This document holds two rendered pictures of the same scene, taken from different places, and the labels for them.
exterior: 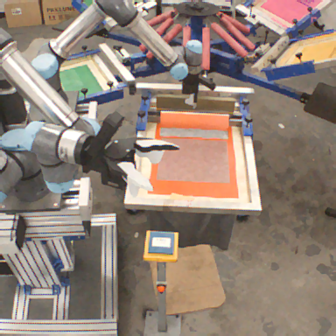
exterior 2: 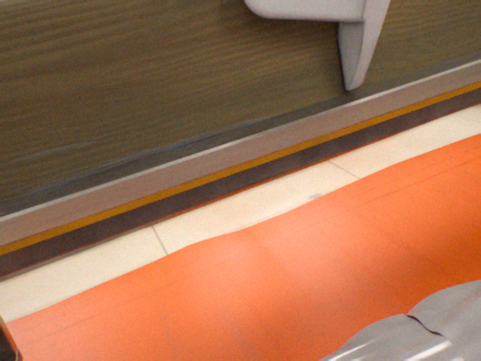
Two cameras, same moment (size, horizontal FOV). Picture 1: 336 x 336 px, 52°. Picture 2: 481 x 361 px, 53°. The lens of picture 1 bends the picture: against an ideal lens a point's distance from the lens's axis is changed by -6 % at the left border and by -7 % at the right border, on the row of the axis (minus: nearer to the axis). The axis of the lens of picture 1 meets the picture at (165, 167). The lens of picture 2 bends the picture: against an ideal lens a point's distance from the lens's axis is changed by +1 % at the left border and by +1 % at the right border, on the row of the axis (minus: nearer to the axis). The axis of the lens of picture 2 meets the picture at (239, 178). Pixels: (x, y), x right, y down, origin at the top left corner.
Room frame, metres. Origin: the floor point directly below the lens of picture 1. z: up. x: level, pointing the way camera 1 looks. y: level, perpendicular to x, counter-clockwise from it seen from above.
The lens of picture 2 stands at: (1.40, -0.02, 1.14)
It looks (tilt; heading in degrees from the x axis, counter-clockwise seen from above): 26 degrees down; 338
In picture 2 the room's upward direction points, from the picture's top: 12 degrees counter-clockwise
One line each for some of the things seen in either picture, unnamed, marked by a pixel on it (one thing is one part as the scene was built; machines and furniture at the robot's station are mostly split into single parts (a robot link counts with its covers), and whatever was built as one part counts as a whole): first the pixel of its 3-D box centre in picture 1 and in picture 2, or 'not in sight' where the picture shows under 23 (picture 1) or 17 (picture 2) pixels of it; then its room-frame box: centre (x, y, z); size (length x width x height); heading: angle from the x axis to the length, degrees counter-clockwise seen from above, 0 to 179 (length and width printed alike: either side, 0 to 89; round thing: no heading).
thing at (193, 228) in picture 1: (190, 223); not in sight; (1.08, -0.12, 0.74); 0.45 x 0.03 x 0.43; 86
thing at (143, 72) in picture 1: (115, 79); not in sight; (2.16, 0.34, 0.90); 1.24 x 0.06 x 0.06; 116
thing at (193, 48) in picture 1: (193, 52); not in sight; (1.58, -0.13, 1.39); 0.09 x 0.08 x 0.11; 98
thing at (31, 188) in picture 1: (30, 175); not in sight; (0.86, 0.47, 1.31); 0.15 x 0.15 x 0.10
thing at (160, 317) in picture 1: (162, 295); not in sight; (0.82, 0.01, 0.48); 0.22 x 0.22 x 0.96; 86
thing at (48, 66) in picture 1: (45, 72); not in sight; (1.36, 0.51, 1.42); 0.13 x 0.12 x 0.14; 8
